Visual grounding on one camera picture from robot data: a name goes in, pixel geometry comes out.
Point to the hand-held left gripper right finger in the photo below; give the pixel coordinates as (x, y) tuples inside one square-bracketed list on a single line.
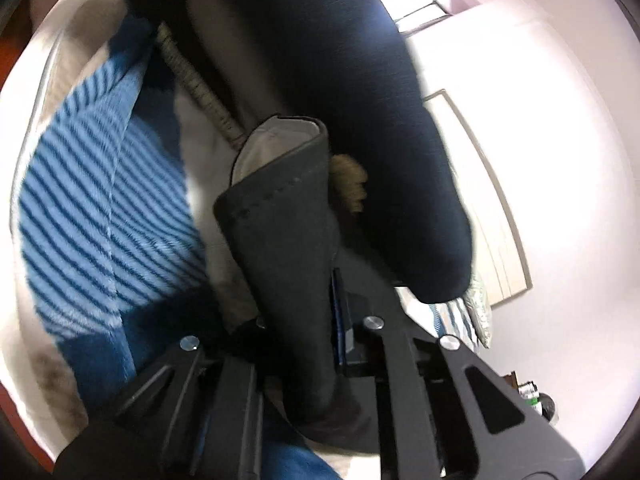
[(340, 310)]

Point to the cluttered wooden shelf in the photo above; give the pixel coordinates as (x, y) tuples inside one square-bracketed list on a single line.
[(527, 395)]

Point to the blue striped blanket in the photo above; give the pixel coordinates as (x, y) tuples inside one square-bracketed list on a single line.
[(90, 210)]

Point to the black coat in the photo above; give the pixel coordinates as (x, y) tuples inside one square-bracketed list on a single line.
[(280, 260)]

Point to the patterned pillow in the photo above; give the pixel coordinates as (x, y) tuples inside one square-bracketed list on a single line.
[(480, 310)]

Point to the black round object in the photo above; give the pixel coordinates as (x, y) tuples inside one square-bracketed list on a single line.
[(549, 407)]

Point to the dark navy cloth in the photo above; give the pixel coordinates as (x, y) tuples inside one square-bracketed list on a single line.
[(350, 85)]

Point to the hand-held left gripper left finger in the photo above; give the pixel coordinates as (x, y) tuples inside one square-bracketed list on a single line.
[(235, 380)]

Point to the white door panel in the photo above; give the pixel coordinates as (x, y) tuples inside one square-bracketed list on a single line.
[(492, 200)]

